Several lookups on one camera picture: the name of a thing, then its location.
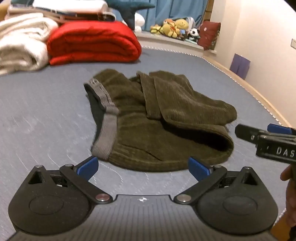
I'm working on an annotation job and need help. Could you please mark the panda plush toy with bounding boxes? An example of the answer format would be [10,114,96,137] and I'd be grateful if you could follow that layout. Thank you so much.
[188,28,201,39]

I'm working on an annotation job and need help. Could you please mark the dark teal shark plush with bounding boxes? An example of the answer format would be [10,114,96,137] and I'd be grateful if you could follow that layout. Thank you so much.
[107,0,155,30]

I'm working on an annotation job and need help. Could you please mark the person's right hand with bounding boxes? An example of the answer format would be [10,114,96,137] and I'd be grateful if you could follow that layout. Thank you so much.
[280,164,296,223]

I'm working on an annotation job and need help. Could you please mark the grey blue backpack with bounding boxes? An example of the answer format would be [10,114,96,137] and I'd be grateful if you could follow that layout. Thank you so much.
[185,16,196,29]

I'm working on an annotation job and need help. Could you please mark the olive corduroy pants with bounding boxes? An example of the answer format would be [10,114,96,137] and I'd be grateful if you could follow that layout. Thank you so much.
[84,69,237,172]

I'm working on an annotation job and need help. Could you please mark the dark red pillow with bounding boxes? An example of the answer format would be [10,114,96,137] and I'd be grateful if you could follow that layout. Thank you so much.
[198,20,221,51]

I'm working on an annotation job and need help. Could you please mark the purple folder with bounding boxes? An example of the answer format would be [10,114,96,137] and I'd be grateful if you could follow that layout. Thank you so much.
[230,53,251,80]

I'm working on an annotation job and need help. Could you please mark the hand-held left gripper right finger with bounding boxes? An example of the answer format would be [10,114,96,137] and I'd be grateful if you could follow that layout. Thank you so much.
[173,157,259,205]

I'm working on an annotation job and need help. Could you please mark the red folded quilt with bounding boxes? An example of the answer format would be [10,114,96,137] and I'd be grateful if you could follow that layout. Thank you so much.
[46,21,142,66]

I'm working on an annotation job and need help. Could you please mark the cream folded blanket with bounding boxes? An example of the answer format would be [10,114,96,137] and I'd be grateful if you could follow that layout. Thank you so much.
[0,13,59,76]

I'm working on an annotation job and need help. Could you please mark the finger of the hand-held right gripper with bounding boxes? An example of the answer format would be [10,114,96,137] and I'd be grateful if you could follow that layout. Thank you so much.
[267,123,296,136]
[234,124,262,142]

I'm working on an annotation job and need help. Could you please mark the white folded bedding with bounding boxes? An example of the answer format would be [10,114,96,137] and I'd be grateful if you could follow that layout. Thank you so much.
[32,0,108,12]

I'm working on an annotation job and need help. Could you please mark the yellow plush with red ribbon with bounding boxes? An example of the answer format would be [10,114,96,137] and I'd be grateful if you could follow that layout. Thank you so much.
[162,20,180,38]

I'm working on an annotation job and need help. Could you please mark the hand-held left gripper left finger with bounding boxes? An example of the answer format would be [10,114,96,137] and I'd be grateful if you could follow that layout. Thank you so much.
[28,156,114,204]

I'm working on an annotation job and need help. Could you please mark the blue-grey quilted mattress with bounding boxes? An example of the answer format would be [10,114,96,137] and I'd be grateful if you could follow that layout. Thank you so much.
[0,38,289,237]

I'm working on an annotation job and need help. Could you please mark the small yellow plush toy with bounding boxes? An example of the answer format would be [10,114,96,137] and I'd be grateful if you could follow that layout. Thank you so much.
[150,24,164,35]

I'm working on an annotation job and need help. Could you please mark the white window ledge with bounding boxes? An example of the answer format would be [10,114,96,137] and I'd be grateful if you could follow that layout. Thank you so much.
[136,30,218,54]

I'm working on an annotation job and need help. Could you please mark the white plush toy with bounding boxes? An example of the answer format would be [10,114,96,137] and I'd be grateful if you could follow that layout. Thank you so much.
[134,13,146,32]

